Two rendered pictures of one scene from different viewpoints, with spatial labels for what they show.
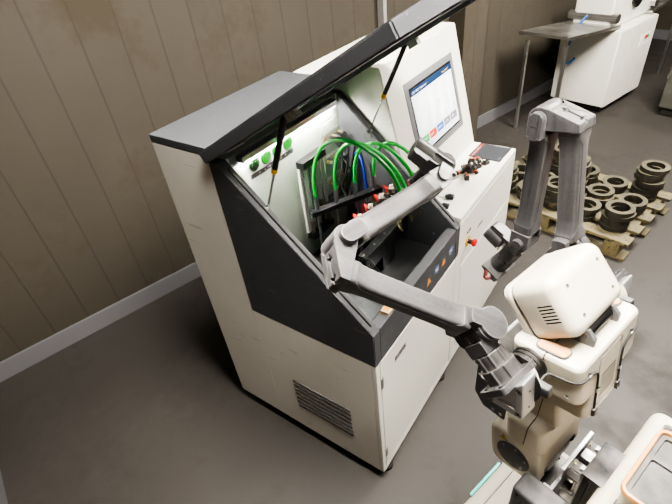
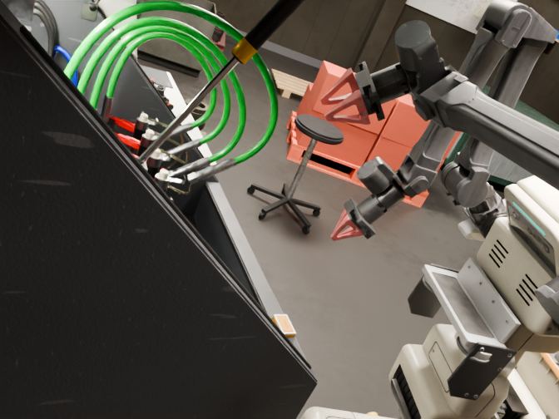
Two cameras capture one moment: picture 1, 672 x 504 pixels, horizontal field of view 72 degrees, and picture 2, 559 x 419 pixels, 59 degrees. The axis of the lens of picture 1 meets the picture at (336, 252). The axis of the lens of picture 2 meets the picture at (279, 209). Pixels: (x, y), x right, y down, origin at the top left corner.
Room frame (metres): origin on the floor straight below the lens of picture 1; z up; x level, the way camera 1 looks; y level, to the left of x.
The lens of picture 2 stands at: (0.99, 0.59, 1.57)
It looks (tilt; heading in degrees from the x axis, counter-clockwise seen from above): 28 degrees down; 287
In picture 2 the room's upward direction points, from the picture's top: 24 degrees clockwise
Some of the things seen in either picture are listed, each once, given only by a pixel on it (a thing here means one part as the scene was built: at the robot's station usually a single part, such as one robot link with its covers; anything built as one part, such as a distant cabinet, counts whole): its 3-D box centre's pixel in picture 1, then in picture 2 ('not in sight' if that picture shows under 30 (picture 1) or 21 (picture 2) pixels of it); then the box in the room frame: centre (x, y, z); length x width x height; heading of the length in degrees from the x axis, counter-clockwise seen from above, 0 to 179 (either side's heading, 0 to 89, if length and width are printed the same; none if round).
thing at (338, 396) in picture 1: (364, 344); not in sight; (1.45, -0.08, 0.39); 0.70 x 0.58 x 0.79; 141
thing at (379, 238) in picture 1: (378, 245); not in sight; (1.53, -0.18, 0.91); 0.34 x 0.10 x 0.15; 141
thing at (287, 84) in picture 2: not in sight; (313, 94); (2.96, -5.23, 0.05); 1.10 x 0.74 x 0.10; 38
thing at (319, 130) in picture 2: not in sight; (300, 168); (1.86, -2.34, 0.33); 0.55 x 0.53 x 0.66; 28
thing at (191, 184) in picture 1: (325, 221); not in sight; (2.00, 0.03, 0.75); 1.40 x 0.28 x 1.50; 141
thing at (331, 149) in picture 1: (335, 157); not in sight; (1.79, -0.05, 1.20); 0.13 x 0.03 x 0.31; 141
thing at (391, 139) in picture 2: not in sight; (368, 126); (1.87, -3.81, 0.40); 1.37 x 0.98 x 0.81; 32
